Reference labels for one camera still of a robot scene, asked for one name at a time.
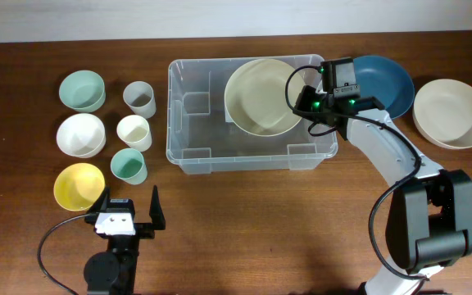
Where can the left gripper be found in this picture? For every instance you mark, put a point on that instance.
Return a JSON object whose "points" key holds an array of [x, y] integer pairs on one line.
{"points": [[147, 229]]}

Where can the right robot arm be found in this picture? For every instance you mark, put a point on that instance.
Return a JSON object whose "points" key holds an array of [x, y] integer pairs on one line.
{"points": [[429, 223]]}

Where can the cream plate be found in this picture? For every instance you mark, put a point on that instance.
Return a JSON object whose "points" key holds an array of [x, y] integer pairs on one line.
{"points": [[258, 94]]}

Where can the white bowl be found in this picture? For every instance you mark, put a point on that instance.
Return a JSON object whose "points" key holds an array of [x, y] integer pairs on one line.
{"points": [[82, 135]]}

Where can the beige plate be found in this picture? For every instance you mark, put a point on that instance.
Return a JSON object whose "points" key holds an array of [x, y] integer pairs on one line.
{"points": [[442, 113]]}

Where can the yellow bowl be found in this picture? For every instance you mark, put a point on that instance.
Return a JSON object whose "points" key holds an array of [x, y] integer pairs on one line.
{"points": [[78, 187]]}

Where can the clear plastic storage container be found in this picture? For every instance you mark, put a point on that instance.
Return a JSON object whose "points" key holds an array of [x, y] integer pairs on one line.
{"points": [[199, 140]]}

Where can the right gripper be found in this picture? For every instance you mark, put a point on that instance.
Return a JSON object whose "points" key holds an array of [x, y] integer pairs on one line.
{"points": [[306, 92]]}

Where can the grey cup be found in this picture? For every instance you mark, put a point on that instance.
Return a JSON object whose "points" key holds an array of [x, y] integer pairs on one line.
{"points": [[140, 98]]}

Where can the mint green cup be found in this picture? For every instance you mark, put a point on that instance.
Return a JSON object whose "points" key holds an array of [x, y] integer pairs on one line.
{"points": [[129, 165]]}

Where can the cream cup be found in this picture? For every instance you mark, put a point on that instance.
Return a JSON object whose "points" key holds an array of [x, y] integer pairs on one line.
{"points": [[135, 131]]}

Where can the mint green bowl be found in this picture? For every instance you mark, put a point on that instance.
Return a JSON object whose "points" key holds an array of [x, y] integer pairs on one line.
{"points": [[83, 91]]}

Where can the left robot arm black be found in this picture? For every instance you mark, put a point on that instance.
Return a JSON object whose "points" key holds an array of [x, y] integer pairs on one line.
{"points": [[113, 271]]}

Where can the white label in container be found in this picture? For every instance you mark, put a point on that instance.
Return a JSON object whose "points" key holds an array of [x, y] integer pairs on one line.
{"points": [[228, 118]]}

